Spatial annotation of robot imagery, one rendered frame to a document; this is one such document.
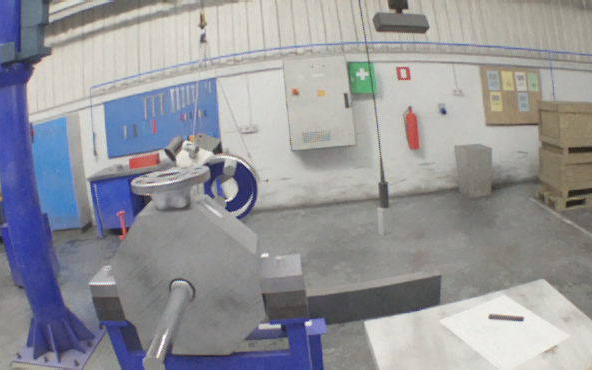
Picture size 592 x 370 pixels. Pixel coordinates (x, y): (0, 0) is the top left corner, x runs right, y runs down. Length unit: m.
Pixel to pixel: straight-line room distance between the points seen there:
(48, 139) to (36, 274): 4.01
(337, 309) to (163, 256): 0.76
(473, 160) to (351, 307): 4.78
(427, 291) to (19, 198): 2.56
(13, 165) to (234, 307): 2.16
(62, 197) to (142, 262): 5.69
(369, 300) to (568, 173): 4.44
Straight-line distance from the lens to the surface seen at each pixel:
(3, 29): 3.33
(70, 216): 7.12
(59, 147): 7.01
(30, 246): 3.31
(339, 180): 6.73
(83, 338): 3.69
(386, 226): 2.37
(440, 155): 6.94
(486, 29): 7.34
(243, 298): 1.46
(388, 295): 1.93
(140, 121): 6.90
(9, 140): 3.22
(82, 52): 7.46
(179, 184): 1.36
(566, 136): 5.94
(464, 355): 1.39
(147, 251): 1.46
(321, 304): 1.90
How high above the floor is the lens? 1.64
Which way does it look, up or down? 13 degrees down
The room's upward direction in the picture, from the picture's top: 6 degrees counter-clockwise
